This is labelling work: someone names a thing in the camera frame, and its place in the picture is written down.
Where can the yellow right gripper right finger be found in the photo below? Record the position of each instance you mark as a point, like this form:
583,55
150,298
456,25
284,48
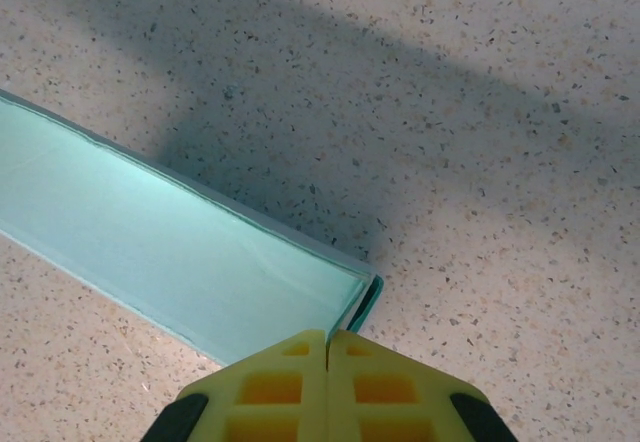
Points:
370,357

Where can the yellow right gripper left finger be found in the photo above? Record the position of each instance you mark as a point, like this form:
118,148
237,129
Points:
280,357

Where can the teal paper box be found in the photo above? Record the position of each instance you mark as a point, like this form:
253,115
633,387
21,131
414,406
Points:
150,222

